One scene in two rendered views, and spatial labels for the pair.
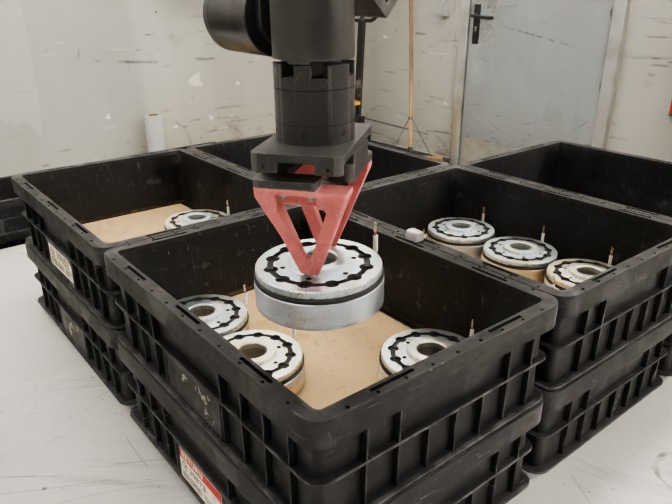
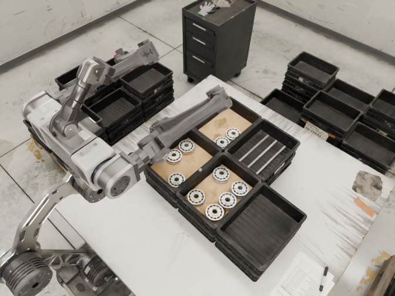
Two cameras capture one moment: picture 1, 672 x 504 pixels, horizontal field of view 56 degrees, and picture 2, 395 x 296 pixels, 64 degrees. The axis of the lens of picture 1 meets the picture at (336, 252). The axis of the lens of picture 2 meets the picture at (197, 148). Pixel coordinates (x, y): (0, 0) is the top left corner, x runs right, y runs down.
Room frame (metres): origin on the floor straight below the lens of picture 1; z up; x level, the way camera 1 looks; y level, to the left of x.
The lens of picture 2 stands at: (0.52, -1.09, 2.45)
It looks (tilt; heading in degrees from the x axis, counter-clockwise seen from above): 52 degrees down; 82
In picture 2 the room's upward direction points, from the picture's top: 2 degrees clockwise
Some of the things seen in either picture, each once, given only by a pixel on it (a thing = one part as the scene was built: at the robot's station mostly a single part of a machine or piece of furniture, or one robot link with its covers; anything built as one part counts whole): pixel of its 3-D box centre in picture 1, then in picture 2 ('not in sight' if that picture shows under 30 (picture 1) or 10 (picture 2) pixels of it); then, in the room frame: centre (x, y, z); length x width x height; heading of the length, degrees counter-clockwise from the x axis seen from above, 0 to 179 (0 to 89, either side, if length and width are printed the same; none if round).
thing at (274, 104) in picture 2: not in sight; (282, 113); (1.62, 0.92, 0.26); 0.40 x 0.30 x 0.23; 131
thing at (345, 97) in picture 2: not in sight; (341, 108); (2.19, 0.88, 0.31); 0.40 x 0.30 x 0.34; 131
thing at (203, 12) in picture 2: not in sight; (206, 8); (0.98, 1.78, 0.88); 0.25 x 0.19 x 0.03; 41
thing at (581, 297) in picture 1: (494, 222); (219, 187); (0.78, -0.21, 0.92); 0.40 x 0.30 x 0.02; 39
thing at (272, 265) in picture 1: (318, 266); not in sight; (0.46, 0.01, 1.00); 0.10 x 0.10 x 0.01
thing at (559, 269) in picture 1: (587, 275); (214, 212); (0.74, -0.33, 0.86); 0.10 x 0.10 x 0.01
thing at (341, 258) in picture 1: (318, 260); not in sight; (0.46, 0.01, 1.00); 0.05 x 0.05 x 0.01
